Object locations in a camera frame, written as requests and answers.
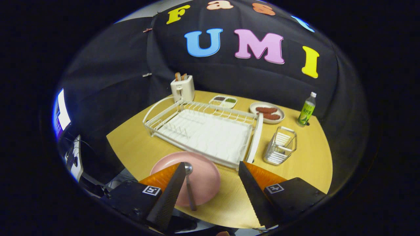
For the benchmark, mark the toasted bread slice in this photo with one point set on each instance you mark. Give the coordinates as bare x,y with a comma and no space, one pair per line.
178,77
184,77

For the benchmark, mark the red clip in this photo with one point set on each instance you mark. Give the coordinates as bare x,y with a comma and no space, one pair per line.
147,30

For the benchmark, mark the white toaster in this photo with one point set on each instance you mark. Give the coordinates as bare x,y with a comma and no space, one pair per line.
182,90

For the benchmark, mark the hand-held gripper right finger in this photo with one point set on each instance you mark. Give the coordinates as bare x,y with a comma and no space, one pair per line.
252,193

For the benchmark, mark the white device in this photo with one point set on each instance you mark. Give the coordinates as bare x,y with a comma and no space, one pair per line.
76,160

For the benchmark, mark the brown sausage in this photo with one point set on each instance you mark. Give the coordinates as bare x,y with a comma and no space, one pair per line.
270,116
266,109

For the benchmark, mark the white plate with sausages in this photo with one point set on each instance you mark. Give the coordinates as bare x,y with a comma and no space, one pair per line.
279,111

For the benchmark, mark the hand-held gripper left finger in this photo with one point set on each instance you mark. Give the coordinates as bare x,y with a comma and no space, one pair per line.
172,193

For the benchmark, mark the pink plate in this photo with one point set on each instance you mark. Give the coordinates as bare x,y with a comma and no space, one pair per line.
205,178

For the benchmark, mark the white divided snack dish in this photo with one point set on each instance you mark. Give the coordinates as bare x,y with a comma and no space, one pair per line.
223,101

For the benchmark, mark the computer monitor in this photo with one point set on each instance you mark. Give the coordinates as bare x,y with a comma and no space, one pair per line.
62,113

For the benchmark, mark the green label drink bottle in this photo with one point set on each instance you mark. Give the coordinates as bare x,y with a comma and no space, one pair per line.
306,113

